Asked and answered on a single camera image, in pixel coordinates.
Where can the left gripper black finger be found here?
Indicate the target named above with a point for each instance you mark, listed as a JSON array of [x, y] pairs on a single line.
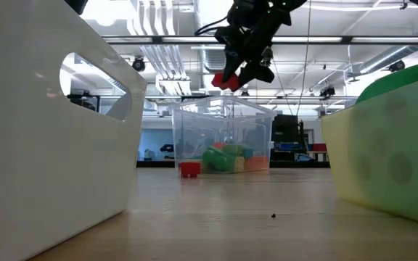
[[74, 5]]

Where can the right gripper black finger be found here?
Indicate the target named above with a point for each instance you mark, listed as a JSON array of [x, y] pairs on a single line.
[[232, 67], [258, 74]]

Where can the large red plastic block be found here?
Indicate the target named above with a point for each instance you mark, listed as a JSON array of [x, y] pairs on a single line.
[[227, 82]]

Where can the clear plastic bin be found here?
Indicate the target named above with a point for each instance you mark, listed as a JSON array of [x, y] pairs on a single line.
[[194, 123]]

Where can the light green plastic block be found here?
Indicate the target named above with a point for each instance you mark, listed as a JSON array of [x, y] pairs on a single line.
[[234, 149]]

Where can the small red plastic block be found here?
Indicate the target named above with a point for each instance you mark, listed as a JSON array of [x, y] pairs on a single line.
[[219, 145], [189, 169]]

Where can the orange-yellow plastic block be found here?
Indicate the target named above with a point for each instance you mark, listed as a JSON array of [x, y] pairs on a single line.
[[239, 165]]

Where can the green foam die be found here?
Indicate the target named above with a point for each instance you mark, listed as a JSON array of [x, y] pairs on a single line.
[[405, 78]]

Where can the black background robot arm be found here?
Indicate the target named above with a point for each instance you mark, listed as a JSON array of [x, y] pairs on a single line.
[[167, 148]]

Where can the black background cabinet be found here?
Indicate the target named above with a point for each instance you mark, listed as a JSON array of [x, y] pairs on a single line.
[[285, 128]]

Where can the black ceiling fixture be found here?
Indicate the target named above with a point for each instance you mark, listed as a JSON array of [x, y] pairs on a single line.
[[397, 66], [328, 92]]

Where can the black background machine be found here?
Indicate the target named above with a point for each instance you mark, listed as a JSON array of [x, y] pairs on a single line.
[[301, 132]]

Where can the black round spotlight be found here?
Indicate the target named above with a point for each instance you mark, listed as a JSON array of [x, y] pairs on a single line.
[[138, 65]]

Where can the red background box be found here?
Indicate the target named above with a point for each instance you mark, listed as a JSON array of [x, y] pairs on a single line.
[[319, 147]]

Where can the black background equipment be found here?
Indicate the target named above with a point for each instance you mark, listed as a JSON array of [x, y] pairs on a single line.
[[82, 104]]

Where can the large yellow-green foam toy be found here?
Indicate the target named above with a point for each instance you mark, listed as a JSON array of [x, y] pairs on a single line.
[[343, 163]]

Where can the black frame-mounted camera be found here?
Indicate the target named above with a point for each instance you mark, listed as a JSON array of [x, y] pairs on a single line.
[[268, 56]]

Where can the black frame crossbar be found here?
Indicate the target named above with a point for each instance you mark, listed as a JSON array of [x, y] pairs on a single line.
[[321, 40]]

